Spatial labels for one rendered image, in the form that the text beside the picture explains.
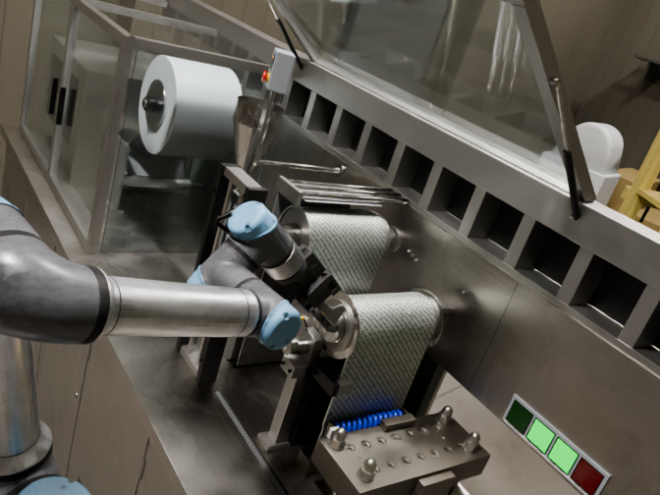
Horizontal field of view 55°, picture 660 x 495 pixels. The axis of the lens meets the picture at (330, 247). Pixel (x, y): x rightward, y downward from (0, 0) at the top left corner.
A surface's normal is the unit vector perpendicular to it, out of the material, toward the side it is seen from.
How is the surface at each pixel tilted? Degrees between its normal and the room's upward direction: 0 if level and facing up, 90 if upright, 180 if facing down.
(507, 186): 90
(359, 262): 92
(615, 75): 90
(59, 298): 55
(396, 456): 0
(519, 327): 90
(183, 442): 0
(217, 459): 0
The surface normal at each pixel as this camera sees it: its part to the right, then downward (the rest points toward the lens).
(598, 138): -0.62, 0.11
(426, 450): 0.29, -0.88
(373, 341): 0.53, 0.47
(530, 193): -0.79, -0.01
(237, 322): 0.70, 0.38
